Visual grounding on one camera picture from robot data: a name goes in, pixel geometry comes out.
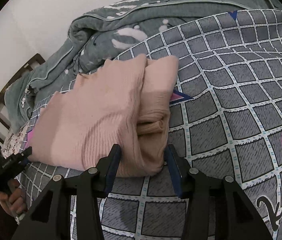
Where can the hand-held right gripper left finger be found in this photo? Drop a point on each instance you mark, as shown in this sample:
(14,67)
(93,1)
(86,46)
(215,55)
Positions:
(112,166)

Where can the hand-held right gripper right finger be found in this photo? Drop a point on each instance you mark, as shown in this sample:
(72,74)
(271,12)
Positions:
(173,170)

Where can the pink knit sweater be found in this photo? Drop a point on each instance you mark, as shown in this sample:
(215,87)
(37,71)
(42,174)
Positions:
(100,110)

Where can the person's left hand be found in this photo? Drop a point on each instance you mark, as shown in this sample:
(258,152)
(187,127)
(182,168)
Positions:
(15,202)

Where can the floral bed sheet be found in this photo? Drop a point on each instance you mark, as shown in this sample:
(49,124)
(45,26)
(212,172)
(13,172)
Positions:
(15,140)

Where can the grey checked star blanket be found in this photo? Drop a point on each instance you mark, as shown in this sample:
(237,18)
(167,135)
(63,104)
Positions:
(231,105)

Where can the grey printed quilt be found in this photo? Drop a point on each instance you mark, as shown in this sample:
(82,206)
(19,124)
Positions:
(105,22)

